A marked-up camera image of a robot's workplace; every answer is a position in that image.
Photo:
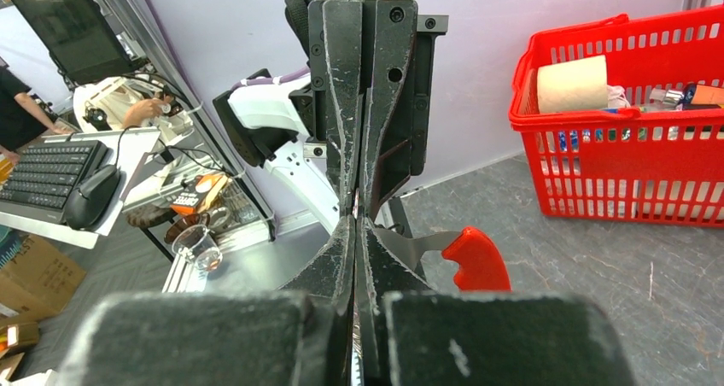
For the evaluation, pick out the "black computer mouse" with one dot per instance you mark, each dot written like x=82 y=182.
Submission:
x=88 y=201

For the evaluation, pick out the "person in black shirt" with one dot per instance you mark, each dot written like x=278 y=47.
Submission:
x=23 y=121

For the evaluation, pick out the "black keyboard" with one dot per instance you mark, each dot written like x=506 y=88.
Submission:
x=40 y=184

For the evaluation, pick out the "metal key holder red handle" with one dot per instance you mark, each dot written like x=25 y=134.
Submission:
x=481 y=266

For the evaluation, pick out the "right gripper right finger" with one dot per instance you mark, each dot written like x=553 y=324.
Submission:
x=378 y=271

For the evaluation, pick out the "red plastic basket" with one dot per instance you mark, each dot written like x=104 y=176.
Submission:
x=630 y=164

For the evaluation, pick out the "beige paper roll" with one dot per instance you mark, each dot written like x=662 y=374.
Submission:
x=573 y=86

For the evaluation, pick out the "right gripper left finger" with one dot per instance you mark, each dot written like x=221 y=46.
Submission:
x=324 y=357

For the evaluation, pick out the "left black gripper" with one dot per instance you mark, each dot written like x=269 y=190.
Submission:
x=372 y=67

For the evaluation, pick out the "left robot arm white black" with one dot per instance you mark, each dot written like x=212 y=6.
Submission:
x=270 y=121

